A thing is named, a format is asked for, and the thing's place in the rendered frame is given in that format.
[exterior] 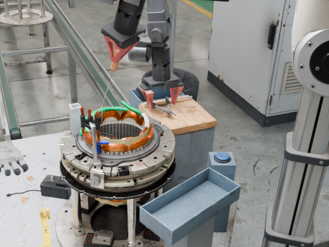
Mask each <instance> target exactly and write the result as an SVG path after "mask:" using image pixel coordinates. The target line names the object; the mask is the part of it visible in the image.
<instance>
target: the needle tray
mask: <svg viewBox="0 0 329 247"><path fill-rule="evenodd" d="M240 189H241V185H239V184H237V183H236V182H234V181H232V180H230V179H229V178H227V177H225V176H224V175H222V174H220V173H218V172H217V171H215V170H213V169H211V168H210V167H208V168H206V169H205V170H203V171H201V172H200V173H198V174H196V175H195V176H193V177H191V178H189V179H188V180H186V181H184V182H182V183H181V184H179V185H177V186H176V187H174V188H172V189H170V190H169V191H167V192H165V193H164V194H162V195H160V196H158V197H157V198H155V199H153V200H151V201H150V202H148V203H146V204H145V205H143V206H141V207H140V222H141V223H142V224H144V225H145V226H146V227H147V228H149V229H150V230H151V231H153V232H154V233H155V234H156V235H158V236H159V237H160V238H162V239H163V240H164V247H212V238H213V230H214V223H215V216H216V215H217V214H218V213H220V212H221V211H223V210H224V209H226V208H227V207H228V206H230V205H231V204H233V203H234V202H236V201H237V200H239V195H240Z"/></svg>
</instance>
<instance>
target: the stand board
mask: <svg viewBox="0 0 329 247"><path fill-rule="evenodd" d="M188 96H189V95H186V96H180V97H178V98H183V97H188ZM164 100H165V99H161V100H155V101H153V102H158V101H164ZM144 104H147V102H144V103H139V110H140V111H142V112H144V113H145V114H146V115H147V116H149V117H150V118H151V117H152V118H155V119H157V120H159V121H161V125H163V124H165V125H166V126H168V127H169V128H170V130H171V131H172V132H173V134H174V135H179V134H184V133H188V132H193V131H198V130H202V129H207V128H212V127H216V125H217V120H216V119H215V118H214V117H213V116H212V115H210V114H209V113H208V112H207V111H206V110H205V109H204V108H202V107H201V106H200V105H199V104H198V103H197V102H196V101H194V100H193V99H192V100H187V101H182V102H177V103H175V105H173V104H172V103H171V104H170V110H171V111H172V112H173V113H174V114H176V116H175V115H173V114H171V116H170V117H169V116H168V117H163V111H162V110H159V109H157V108H155V109H154V108H152V110H150V109H149V108H145V107H144ZM166 106H167V104H165V105H160V106H159V107H162V108H164V109H166V110H167V107H166ZM190 106H196V111H194V112H189V113H188V112H187V111H188V107H190Z"/></svg>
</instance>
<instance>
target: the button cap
mask: <svg viewBox="0 0 329 247"><path fill-rule="evenodd" d="M229 157H230V156H229V154H227V153H225V152H218V153H217V154H216V155H215V158H216V159H217V160H219V161H228V160H229Z"/></svg>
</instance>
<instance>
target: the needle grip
mask: <svg viewBox="0 0 329 247"><path fill-rule="evenodd" d="M118 52H119V49H117V50H116V51H115V54H114V57H116V55H117V54H118ZM119 61H120V59H119V60H118V61H117V62H116V63H114V62H112V64H111V67H110V69H111V71H114V72H115V71H116V70H117V68H118V64H119Z"/></svg>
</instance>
